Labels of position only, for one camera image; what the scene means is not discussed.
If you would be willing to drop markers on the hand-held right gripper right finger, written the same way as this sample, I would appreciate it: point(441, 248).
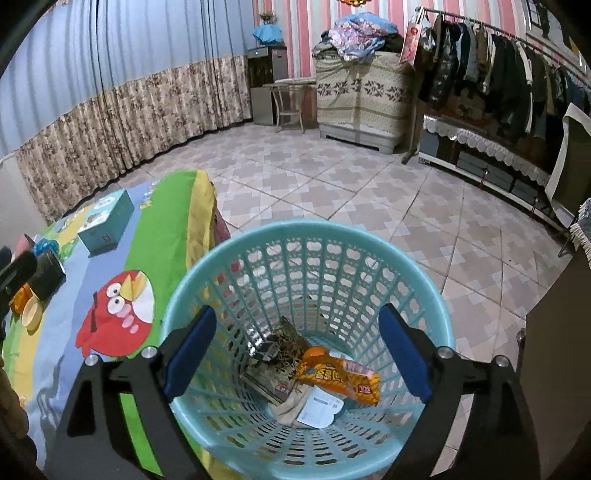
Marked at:
point(406, 355)

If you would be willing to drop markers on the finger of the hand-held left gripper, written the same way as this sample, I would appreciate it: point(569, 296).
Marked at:
point(16, 274)

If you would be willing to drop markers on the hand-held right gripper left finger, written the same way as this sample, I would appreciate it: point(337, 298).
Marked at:
point(191, 355)

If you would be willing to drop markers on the black paper tube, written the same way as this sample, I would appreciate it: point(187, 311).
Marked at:
point(48, 277)

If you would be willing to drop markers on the blue plastic bag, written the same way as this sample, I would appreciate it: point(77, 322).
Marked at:
point(46, 248)

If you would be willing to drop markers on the cream round lid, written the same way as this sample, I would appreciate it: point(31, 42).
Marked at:
point(32, 314)

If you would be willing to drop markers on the orange snack packet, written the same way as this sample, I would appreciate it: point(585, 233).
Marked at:
point(341, 378)

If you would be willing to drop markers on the dark snack packet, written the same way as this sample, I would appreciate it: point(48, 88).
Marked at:
point(263, 378)
point(288, 339)

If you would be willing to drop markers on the white pouch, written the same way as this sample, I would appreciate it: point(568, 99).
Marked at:
point(321, 406)

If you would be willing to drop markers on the brown paper bag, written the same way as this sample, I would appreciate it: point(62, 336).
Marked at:
point(291, 406)

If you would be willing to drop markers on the teal plastic basket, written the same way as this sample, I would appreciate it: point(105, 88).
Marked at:
point(323, 258)

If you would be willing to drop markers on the person's left hand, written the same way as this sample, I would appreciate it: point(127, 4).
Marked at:
point(11, 406)

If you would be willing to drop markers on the teal tissue box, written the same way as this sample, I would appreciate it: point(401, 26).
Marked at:
point(108, 221)

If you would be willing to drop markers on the cartoon printed blanket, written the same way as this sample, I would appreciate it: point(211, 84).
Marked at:
point(157, 240)

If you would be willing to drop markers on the brown wooden cabinet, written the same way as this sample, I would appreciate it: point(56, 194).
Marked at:
point(563, 369)

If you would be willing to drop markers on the fringed cloth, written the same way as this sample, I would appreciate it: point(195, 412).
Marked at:
point(581, 230)

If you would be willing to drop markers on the low shelf with lace cloth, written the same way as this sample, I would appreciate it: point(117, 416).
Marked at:
point(475, 147)

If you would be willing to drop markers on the blue floral curtain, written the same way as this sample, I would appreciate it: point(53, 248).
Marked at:
point(138, 83)

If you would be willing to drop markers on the patterned cloth covered cabinet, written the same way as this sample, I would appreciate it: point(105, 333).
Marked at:
point(364, 97)

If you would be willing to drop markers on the water dispenser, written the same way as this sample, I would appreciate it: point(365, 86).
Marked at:
point(265, 87)

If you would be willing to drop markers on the small table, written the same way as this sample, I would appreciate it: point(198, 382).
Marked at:
point(288, 85)

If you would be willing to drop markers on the row of hanging clothes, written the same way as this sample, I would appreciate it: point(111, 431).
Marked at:
point(498, 78)

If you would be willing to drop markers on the pink hanging bag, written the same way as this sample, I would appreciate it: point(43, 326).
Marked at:
point(412, 39)

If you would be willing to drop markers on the pile of clothes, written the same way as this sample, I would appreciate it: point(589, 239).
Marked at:
point(360, 32)

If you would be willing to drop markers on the blue cloth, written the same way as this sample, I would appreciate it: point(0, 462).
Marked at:
point(268, 34)

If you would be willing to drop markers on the metal clothes rack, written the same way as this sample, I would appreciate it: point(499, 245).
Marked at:
point(461, 19)

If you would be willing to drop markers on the potted plant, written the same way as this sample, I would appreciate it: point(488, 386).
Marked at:
point(268, 18)

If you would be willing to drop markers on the red heart wall decoration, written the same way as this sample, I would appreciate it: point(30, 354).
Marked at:
point(353, 2)

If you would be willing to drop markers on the window wall poster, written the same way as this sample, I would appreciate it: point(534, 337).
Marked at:
point(547, 16)

